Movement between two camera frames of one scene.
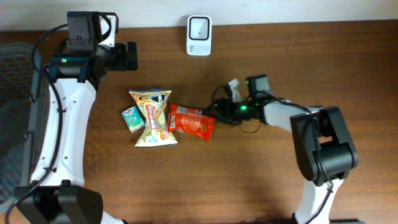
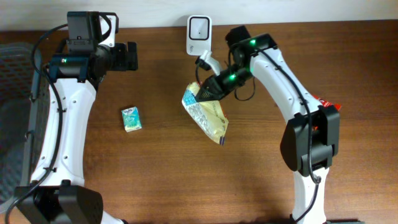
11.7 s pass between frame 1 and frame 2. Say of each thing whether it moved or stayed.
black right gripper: moved
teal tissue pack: stayed
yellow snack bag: moved
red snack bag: moved
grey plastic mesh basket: stayed
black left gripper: stayed
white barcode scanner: stayed
